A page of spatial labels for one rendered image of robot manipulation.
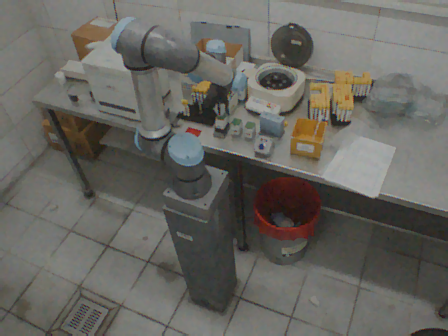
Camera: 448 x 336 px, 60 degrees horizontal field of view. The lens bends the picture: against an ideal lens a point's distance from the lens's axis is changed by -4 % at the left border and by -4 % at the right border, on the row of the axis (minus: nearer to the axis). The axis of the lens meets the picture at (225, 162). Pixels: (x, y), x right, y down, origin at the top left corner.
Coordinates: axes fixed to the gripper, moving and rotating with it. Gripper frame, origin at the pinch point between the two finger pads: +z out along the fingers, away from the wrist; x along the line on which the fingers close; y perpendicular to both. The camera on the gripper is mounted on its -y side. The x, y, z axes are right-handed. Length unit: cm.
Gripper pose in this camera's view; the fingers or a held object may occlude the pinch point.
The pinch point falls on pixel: (220, 115)
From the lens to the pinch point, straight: 180.0
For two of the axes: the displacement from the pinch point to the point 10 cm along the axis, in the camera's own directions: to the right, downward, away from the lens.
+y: 3.9, -6.9, 6.0
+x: -9.2, -2.5, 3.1
